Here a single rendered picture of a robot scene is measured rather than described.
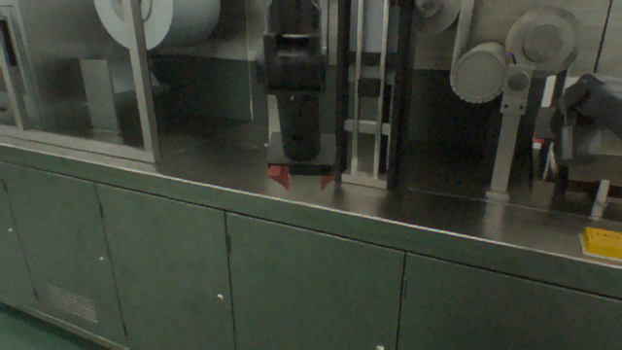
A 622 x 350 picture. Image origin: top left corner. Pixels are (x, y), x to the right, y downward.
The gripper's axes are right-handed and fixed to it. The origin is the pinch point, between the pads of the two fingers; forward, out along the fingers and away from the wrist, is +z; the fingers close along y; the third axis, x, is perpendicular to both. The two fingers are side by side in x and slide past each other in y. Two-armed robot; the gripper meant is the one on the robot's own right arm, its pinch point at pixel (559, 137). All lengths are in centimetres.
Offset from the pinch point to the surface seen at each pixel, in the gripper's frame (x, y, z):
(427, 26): 23.8, -30.8, -4.2
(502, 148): -1.9, -10.4, 5.4
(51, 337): -95, -177, 40
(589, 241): -21.8, 6.0, -7.7
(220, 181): -22, -77, -7
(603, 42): 35.8, 10.3, 25.9
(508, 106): 5.6, -10.5, -1.9
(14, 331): -97, -196, 36
